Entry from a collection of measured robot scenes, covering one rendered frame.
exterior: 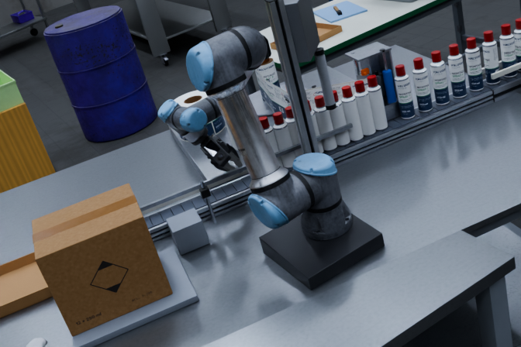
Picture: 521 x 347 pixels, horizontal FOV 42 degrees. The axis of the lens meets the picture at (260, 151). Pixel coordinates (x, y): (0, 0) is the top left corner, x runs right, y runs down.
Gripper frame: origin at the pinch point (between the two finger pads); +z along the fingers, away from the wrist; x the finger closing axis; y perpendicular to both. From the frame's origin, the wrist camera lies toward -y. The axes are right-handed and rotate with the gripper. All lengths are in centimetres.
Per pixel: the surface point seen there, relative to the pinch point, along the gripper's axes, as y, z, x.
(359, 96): -1.7, 14.8, -46.8
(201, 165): 26.8, 0.4, 10.3
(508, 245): -11, 109, -46
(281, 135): -2.5, 1.5, -18.6
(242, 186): -1.0, 4.1, 3.8
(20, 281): 4, -32, 75
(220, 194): -0.3, 0.1, 10.6
